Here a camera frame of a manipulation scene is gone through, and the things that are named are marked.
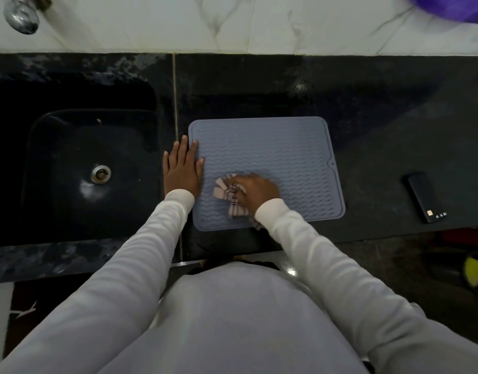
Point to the person's right hand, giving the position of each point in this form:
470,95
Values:
260,192

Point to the person's left hand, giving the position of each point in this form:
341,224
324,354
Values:
182,173

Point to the person's right fingers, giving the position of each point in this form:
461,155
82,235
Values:
243,186

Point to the person's left middle finger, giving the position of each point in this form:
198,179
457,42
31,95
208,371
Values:
184,146

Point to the person's left little finger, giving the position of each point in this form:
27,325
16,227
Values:
166,158

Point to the person's left thumb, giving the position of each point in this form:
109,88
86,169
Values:
200,167

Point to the checked dish cloth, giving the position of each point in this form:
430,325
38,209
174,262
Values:
225,190

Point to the grey silicone drying mat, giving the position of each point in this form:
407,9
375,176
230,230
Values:
278,159

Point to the person's left forearm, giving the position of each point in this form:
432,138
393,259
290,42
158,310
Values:
118,268

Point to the person's right forearm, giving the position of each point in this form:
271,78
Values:
340,280

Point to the metal sink drain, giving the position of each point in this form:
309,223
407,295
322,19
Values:
101,173

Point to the black stone sink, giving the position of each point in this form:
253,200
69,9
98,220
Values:
67,151

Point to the person's white shirt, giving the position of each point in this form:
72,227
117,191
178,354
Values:
239,323

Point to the black phone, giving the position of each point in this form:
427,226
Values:
426,196

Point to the chrome faucet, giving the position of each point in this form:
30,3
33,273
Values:
23,13

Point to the yellow sponge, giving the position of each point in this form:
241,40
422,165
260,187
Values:
473,271

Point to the purple plastic tub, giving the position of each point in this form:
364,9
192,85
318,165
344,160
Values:
453,5

